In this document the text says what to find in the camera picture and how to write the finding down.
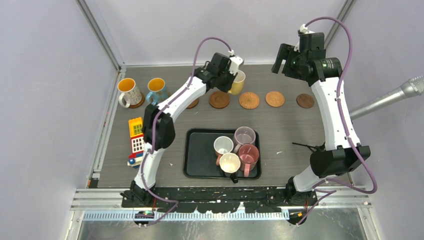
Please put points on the dark brown wooden coaster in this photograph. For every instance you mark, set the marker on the dark brown wooden coaster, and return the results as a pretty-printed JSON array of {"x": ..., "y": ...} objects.
[{"x": 305, "y": 101}]

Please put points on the woven rattan coaster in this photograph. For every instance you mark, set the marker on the woven rattan coaster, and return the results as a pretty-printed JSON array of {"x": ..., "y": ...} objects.
[
  {"x": 275, "y": 99},
  {"x": 249, "y": 100}
]

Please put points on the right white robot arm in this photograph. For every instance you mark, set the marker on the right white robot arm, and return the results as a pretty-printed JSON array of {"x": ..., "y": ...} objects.
[{"x": 341, "y": 142}]

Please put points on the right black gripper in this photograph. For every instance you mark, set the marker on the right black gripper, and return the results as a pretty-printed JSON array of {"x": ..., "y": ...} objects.
[{"x": 287, "y": 52}]

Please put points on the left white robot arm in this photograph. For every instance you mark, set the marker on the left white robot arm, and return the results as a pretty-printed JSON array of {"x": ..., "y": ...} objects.
[{"x": 159, "y": 120}]

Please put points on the silver microphone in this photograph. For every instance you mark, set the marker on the silver microphone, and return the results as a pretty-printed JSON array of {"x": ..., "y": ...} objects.
[{"x": 411, "y": 88}]

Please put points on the lilac mug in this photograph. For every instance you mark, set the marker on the lilac mug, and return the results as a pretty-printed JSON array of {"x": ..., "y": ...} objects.
[{"x": 242, "y": 136}]

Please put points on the black serving tray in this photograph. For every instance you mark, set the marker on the black serving tray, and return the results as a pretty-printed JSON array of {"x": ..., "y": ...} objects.
[{"x": 200, "y": 157}]

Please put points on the blue mug orange inside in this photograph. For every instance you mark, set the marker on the blue mug orange inside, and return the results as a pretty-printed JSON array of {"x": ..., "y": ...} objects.
[{"x": 158, "y": 91}]

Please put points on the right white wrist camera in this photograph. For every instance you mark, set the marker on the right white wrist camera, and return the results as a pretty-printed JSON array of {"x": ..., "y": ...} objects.
[{"x": 302, "y": 31}]

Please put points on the cream mug yellow handle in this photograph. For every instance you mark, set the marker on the cream mug yellow handle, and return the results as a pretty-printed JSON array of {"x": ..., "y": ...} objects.
[{"x": 238, "y": 83}]

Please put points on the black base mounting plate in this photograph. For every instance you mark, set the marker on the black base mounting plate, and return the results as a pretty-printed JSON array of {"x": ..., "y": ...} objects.
[{"x": 254, "y": 199}]

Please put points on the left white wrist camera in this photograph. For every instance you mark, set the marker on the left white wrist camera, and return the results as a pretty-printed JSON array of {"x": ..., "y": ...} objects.
[{"x": 235, "y": 62}]

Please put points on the white mug orange inside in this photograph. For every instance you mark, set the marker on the white mug orange inside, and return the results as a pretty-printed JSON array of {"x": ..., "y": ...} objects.
[{"x": 129, "y": 92}]

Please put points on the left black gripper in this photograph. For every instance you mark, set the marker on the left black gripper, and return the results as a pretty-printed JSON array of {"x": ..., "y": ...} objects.
[{"x": 227, "y": 87}]

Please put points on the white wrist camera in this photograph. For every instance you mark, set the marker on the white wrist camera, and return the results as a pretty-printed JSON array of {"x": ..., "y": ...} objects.
[
  {"x": 302, "y": 31},
  {"x": 235, "y": 62}
]

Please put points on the white mug black handle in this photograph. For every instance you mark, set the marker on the white mug black handle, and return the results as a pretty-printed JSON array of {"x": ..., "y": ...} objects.
[{"x": 230, "y": 163}]

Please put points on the white mug pink handle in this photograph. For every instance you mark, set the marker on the white mug pink handle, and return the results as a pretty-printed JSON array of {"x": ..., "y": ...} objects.
[{"x": 221, "y": 146}]

